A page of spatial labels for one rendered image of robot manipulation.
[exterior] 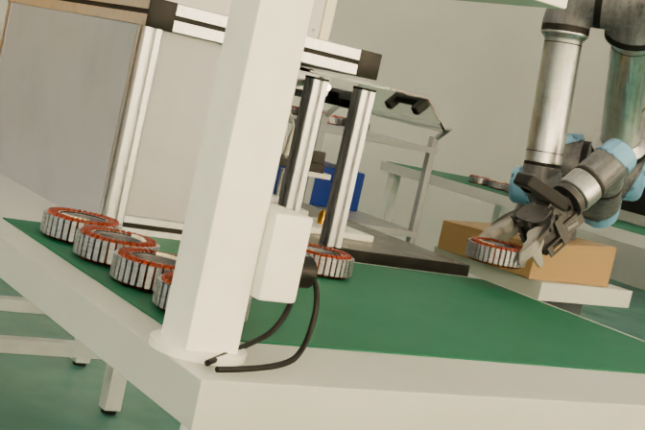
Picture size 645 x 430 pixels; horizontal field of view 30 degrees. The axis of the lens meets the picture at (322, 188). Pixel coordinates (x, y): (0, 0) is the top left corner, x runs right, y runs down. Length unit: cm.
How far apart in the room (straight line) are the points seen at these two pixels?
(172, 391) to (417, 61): 794
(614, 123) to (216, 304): 153
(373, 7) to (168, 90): 691
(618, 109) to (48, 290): 143
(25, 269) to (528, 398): 64
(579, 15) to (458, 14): 681
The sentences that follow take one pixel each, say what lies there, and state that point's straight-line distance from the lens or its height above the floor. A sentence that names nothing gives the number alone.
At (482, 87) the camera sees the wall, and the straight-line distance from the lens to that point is 945.
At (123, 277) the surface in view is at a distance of 148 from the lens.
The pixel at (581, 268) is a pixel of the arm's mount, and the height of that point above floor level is 78.
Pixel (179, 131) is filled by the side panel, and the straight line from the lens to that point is 192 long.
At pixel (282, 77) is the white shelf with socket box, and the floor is 104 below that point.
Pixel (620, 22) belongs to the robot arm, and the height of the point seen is 129.
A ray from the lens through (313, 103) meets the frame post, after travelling 204.
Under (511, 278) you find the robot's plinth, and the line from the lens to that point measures 258.
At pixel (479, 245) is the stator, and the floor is 82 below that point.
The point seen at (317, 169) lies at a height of 89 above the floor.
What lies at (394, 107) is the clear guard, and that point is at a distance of 241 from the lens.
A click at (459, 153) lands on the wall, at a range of 940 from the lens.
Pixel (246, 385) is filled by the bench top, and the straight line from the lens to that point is 115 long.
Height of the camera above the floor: 103
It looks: 4 degrees down
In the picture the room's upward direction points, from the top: 13 degrees clockwise
